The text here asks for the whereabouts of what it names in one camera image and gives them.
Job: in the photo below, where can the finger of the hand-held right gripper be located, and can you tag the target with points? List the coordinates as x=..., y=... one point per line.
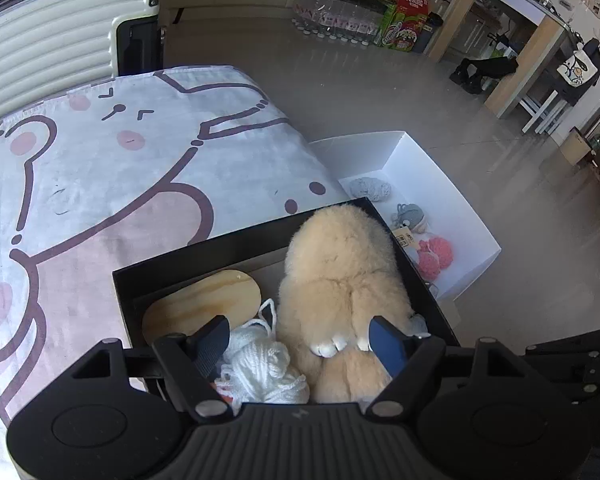
x=580, y=365

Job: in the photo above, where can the pack of water bottles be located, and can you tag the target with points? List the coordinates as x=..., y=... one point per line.
x=340, y=10

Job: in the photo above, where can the bear printed blanket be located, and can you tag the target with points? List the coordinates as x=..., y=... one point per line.
x=105, y=185

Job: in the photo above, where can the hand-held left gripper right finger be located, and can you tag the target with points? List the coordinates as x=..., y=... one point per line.
x=387, y=347

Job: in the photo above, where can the printed tote bag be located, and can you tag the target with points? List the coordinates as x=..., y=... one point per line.
x=580, y=70

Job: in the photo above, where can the grey knitted piece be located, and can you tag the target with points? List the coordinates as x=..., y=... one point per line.
x=370, y=187

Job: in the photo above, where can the beige paper tag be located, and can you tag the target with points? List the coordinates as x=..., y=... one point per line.
x=406, y=237

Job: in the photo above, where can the white yarn ball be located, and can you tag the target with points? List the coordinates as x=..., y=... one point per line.
x=260, y=365

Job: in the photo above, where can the white ribbed suitcase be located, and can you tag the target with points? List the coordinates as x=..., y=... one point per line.
x=55, y=40

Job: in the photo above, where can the white stool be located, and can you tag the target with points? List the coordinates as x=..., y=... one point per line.
x=542, y=107

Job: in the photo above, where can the beige plush toy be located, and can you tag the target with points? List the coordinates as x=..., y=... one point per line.
x=340, y=270

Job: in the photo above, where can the green carton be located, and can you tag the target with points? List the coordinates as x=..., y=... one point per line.
x=400, y=30

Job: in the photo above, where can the red carton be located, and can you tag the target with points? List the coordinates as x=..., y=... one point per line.
x=414, y=1

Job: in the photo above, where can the black square box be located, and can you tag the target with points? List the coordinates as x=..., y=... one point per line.
x=180, y=265

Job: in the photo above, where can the small cardboard box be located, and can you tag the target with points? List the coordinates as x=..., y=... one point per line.
x=577, y=146

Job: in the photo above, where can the black shoes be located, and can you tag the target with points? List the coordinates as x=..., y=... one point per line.
x=480, y=72

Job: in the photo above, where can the wooden counter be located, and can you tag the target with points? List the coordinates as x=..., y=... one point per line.
x=525, y=55

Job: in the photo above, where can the oval wooden board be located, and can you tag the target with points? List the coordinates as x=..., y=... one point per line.
x=205, y=300

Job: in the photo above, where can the black trash bin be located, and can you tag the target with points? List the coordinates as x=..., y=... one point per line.
x=427, y=32

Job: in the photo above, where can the white cardboard box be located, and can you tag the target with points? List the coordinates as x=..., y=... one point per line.
x=420, y=170

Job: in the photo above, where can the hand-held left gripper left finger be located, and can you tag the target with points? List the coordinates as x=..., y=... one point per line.
x=212, y=342

